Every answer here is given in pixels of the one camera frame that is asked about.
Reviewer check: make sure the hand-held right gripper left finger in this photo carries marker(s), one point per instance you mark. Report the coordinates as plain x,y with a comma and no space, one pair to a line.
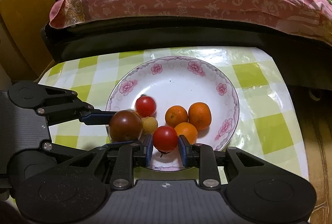
149,147

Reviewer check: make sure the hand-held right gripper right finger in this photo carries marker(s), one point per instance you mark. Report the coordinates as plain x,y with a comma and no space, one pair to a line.
182,149

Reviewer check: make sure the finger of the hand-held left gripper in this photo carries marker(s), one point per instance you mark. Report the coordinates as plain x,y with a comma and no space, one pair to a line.
98,117
114,145

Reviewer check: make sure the orange mandarin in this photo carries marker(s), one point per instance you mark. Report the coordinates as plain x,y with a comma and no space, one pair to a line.
176,115
199,115
188,133

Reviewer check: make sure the red cherry tomato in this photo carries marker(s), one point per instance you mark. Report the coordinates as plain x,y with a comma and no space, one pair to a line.
145,106
165,138

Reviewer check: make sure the tan longan fruit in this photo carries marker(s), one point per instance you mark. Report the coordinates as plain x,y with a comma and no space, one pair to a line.
151,125

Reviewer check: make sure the dark brown tomato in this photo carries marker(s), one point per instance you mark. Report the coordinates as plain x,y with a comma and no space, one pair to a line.
125,125

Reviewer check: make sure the white floral rimmed plate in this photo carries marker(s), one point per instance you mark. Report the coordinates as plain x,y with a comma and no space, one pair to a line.
179,84

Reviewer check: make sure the green checkered tablecloth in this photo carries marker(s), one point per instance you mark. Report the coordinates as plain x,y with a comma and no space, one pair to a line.
264,110

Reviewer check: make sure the wooden cabinet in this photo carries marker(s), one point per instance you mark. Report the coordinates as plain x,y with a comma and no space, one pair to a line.
23,32

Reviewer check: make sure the dark bed frame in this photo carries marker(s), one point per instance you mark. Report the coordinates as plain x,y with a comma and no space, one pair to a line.
155,37

